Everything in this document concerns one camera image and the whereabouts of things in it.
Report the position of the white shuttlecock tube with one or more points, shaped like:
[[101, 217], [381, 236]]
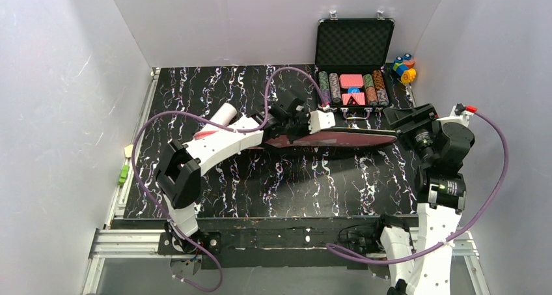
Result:
[[225, 114]]

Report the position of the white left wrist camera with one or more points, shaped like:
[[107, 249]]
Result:
[[320, 120]]

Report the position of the pink playing card deck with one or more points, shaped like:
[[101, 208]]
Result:
[[354, 99], [348, 81]]

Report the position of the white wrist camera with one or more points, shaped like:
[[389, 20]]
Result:
[[320, 120], [460, 114]]

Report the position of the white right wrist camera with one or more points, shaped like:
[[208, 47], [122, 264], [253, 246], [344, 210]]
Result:
[[460, 114]]

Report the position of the colourful toy blocks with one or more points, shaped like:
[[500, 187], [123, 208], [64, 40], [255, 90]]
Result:
[[403, 66]]

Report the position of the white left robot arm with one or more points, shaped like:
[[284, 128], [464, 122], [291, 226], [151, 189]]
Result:
[[182, 165]]

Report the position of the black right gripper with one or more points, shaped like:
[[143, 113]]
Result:
[[405, 121]]

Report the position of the blue dealer button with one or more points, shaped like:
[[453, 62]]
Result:
[[353, 90]]

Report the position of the small wooden block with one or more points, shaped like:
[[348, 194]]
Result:
[[128, 151]]

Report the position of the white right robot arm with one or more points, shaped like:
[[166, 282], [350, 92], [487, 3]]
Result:
[[422, 266]]

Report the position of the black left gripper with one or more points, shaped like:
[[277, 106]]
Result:
[[303, 123]]

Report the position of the pink racket cover bag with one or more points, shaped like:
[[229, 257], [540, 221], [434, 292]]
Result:
[[334, 137]]

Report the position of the green clip on rail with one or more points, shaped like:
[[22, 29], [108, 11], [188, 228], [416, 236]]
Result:
[[123, 176]]

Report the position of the poker chip stack row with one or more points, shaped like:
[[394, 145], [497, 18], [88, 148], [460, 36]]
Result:
[[370, 90], [324, 87], [379, 86], [334, 86]]

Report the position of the black poker chip case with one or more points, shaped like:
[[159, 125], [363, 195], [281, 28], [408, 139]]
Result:
[[352, 46]]

